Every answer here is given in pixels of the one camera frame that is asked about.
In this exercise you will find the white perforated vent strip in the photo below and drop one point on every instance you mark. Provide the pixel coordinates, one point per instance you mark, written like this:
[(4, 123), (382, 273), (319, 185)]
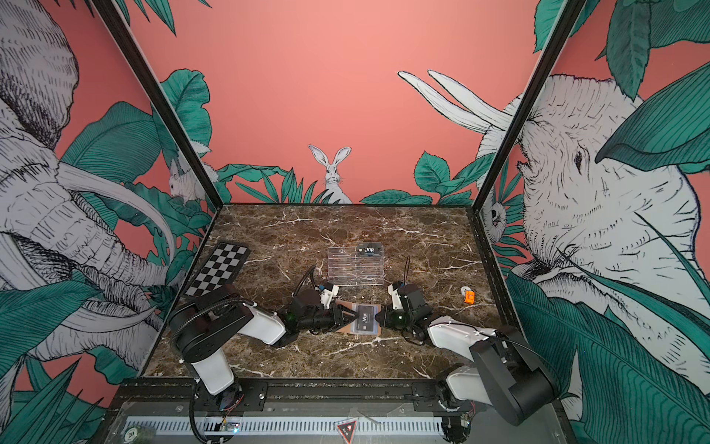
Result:
[(263, 426)]

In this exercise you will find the clear plastic organizer box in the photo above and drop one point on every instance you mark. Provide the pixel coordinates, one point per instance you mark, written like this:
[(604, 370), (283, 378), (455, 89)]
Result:
[(345, 268)]

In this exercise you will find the right black frame post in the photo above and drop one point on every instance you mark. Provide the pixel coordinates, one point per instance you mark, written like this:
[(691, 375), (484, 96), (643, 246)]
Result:
[(564, 24)]

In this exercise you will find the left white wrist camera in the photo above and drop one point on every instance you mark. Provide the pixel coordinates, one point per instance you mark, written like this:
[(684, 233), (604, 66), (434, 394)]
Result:
[(328, 292)]

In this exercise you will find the small orange toy car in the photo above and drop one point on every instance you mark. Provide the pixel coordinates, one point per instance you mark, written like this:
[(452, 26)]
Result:
[(468, 294)]

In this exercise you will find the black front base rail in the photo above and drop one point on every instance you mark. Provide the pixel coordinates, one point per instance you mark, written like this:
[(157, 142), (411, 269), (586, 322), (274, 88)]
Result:
[(426, 395)]

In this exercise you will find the black VIP card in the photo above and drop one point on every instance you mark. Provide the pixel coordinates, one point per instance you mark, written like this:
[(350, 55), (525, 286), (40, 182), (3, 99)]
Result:
[(370, 249), (366, 324)]

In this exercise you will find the red triangle warning sticker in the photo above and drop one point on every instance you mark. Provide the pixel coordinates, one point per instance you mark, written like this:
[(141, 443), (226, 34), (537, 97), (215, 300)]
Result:
[(347, 430)]

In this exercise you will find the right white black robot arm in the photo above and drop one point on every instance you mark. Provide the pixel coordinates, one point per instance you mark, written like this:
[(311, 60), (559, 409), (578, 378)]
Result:
[(501, 370)]

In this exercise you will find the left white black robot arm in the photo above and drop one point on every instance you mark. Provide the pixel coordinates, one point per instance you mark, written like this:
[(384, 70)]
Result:
[(201, 327)]

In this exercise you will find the black white checkerboard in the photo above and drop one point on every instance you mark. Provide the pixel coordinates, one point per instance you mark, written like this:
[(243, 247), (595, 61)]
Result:
[(221, 268)]

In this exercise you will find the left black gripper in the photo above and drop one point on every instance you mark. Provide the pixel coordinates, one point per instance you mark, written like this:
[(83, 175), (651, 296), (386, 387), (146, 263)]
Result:
[(338, 316)]

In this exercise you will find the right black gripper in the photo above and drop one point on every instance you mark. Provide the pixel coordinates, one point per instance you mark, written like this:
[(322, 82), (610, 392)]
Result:
[(388, 319)]

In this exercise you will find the left black frame post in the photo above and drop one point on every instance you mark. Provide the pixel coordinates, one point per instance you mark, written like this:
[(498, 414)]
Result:
[(119, 29)]

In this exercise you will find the black frame post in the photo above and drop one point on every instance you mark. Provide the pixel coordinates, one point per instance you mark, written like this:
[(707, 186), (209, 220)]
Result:
[(119, 29), (564, 24)]

